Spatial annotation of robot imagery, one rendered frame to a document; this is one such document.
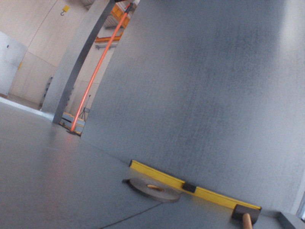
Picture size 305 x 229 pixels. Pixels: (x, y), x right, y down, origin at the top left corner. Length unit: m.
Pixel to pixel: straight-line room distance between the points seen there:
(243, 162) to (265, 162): 0.12
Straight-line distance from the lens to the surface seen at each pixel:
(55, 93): 2.13
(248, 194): 0.99
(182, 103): 1.07
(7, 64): 7.18
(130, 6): 2.08
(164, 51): 1.31
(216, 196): 0.93
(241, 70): 1.11
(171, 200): 0.70
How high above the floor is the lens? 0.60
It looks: 7 degrees up
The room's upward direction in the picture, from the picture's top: 19 degrees clockwise
